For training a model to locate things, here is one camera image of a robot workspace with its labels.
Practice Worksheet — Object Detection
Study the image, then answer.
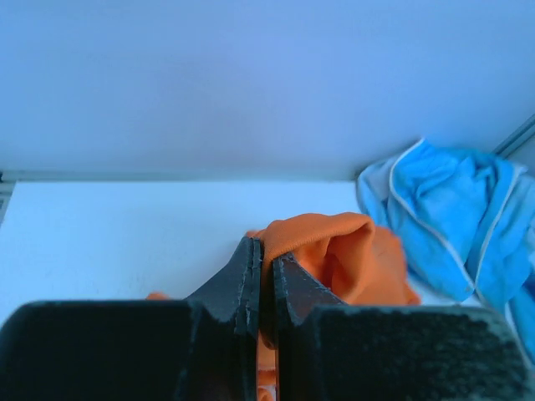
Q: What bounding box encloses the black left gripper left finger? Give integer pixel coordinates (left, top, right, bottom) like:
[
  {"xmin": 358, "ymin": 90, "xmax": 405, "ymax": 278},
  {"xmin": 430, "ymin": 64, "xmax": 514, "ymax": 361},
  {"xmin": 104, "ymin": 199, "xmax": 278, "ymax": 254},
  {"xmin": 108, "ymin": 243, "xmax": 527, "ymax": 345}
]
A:
[{"xmin": 1, "ymin": 238, "xmax": 262, "ymax": 400}]

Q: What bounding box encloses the orange zip jacket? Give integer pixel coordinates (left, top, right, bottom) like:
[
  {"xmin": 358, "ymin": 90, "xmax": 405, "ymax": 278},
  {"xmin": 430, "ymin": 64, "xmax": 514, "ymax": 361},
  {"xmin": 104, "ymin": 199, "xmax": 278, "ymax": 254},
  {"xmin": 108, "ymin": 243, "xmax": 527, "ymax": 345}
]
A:
[{"xmin": 144, "ymin": 211, "xmax": 422, "ymax": 401}]

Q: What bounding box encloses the light blue zip jacket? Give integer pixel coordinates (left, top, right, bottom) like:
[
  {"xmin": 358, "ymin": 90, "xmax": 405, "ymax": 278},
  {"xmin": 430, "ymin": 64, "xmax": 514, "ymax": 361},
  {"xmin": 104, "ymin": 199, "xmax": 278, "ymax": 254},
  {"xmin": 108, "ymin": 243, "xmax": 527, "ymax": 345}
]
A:
[{"xmin": 356, "ymin": 140, "xmax": 534, "ymax": 358}]

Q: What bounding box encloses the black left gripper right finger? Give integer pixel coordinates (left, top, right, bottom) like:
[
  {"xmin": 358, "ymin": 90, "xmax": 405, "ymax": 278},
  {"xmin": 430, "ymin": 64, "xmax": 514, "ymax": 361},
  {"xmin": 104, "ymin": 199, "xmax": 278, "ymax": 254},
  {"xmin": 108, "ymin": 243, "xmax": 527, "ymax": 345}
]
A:
[{"xmin": 273, "ymin": 256, "xmax": 534, "ymax": 400}]

